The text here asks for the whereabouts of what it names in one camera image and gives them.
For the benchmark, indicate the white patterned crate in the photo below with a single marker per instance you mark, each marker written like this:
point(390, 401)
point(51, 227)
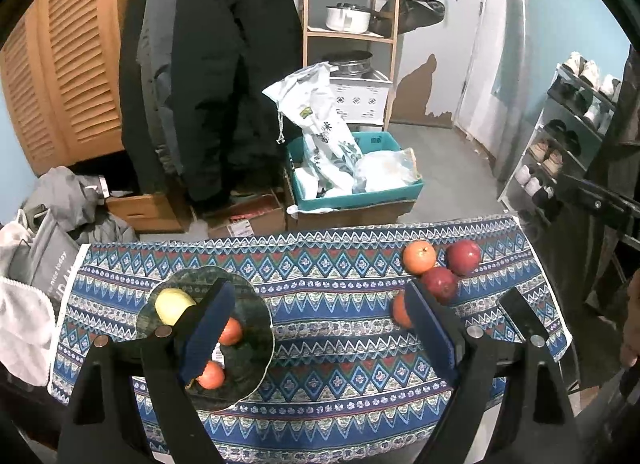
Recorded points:
point(362, 99)

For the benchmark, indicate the steel cooking pot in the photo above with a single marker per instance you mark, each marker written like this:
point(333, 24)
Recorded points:
point(347, 19)

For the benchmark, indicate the clear plastic bag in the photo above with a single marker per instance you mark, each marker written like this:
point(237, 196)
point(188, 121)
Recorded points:
point(385, 169)

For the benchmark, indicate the black hanging coat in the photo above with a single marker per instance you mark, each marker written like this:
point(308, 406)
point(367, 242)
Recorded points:
point(225, 69)

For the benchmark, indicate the wooden louvered wardrobe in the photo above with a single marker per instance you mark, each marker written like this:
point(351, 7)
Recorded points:
point(65, 69)

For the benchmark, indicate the grey hanging jacket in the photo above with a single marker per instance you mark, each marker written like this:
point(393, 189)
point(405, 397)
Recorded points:
point(155, 69)

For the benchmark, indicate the dark green plate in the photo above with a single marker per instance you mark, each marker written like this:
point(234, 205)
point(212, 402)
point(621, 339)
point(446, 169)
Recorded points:
point(250, 344)

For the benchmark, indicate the blue patterned tablecloth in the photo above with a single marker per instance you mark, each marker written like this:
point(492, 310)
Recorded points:
point(325, 319)

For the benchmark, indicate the grey shoe rack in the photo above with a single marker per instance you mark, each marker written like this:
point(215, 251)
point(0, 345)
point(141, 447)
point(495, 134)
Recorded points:
point(544, 109)

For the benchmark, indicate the red apple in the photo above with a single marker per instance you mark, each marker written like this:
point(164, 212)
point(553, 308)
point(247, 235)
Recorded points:
point(463, 256)
point(440, 284)

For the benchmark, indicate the white towel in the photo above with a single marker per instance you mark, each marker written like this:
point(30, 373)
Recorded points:
point(20, 324)

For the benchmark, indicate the white printed rice bag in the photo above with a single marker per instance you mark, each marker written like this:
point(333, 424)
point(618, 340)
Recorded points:
point(320, 134)

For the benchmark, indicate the small tangerine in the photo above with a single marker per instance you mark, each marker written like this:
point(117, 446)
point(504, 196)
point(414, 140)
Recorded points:
point(231, 331)
point(211, 375)

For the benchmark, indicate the grey tote bag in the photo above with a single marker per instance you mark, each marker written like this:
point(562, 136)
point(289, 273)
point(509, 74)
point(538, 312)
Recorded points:
point(45, 264)

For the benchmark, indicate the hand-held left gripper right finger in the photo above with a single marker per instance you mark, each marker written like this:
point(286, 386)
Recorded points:
point(432, 329)

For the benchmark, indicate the wooden drawer box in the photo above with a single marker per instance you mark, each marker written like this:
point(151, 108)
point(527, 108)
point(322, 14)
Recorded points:
point(145, 209)

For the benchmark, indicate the red printed cardboard box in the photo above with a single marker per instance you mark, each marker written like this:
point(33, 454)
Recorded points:
point(245, 219)

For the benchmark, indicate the teal plastic bin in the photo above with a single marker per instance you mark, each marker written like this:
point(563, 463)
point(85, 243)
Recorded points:
point(360, 198)

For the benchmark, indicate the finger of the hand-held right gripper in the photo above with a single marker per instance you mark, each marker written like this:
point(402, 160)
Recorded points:
point(595, 196)

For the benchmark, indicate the person's right hand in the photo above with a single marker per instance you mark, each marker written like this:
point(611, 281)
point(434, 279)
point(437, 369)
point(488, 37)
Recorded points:
point(632, 324)

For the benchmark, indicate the large orange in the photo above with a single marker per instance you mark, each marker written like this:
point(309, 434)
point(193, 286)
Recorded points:
point(419, 256)

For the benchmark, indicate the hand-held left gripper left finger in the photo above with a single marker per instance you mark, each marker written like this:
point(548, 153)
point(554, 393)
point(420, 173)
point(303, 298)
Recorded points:
point(207, 334)

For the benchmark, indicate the wooden ladder shelf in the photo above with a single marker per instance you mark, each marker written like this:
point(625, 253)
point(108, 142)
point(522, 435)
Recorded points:
point(345, 36)

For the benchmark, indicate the rows of shoes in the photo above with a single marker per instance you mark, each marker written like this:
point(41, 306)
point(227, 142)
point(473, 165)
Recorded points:
point(590, 74)

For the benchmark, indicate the grey hanging bag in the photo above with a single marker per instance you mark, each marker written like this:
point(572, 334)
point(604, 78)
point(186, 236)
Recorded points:
point(415, 4)

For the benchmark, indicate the yellow-green fruit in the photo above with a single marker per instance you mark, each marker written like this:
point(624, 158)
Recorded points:
point(172, 305)

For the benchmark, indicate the grey clothes pile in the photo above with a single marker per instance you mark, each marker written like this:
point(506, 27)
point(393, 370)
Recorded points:
point(65, 199)

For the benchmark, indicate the medium orange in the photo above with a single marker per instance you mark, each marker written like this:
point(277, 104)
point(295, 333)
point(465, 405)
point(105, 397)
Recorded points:
point(399, 311)

